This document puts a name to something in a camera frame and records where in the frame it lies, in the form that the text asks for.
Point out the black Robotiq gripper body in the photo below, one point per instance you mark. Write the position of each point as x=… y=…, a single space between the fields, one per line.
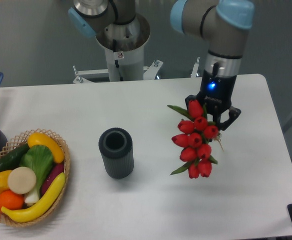
x=215 y=94

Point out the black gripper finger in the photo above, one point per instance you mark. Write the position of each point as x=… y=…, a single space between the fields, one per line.
x=233 y=114
x=191 y=103

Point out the red tulip bouquet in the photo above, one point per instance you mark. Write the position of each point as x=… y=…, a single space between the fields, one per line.
x=196 y=134

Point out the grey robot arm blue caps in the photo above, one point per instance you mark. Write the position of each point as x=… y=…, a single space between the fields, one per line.
x=225 y=24

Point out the dark grey ribbed vase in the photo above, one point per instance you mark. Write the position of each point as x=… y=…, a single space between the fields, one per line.
x=116 y=148

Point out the purple sweet potato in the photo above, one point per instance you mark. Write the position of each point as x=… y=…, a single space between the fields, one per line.
x=56 y=170

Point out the green bok choy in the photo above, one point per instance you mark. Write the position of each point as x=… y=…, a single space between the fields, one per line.
x=39 y=159

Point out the woven wicker basket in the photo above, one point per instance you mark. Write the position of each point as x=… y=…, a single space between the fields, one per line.
x=21 y=139

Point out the beige round disc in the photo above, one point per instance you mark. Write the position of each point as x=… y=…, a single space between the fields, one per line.
x=21 y=180

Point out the green cucumber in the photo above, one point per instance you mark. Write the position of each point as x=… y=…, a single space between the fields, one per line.
x=12 y=159

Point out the yellow banana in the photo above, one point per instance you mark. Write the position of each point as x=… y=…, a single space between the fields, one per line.
x=42 y=206

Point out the orange fruit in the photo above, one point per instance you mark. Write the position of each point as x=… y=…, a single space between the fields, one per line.
x=11 y=200

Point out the white metal mounting frame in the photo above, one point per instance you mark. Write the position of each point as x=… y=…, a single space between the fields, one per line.
x=149 y=72

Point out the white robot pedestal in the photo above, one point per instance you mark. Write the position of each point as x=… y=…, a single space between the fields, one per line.
x=124 y=49

